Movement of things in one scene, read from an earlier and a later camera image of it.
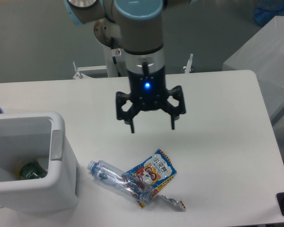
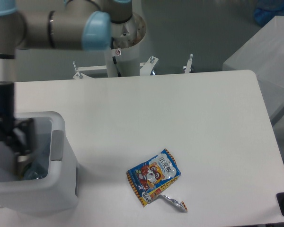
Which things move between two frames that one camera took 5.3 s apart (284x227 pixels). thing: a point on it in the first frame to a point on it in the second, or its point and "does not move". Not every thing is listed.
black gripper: [149, 91] to [21, 139]
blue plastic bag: [266, 10] does not move
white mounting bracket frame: [79, 75] does not move
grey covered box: [269, 54] does not move
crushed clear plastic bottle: [142, 190] to [35, 172]
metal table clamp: [187, 67] does not move
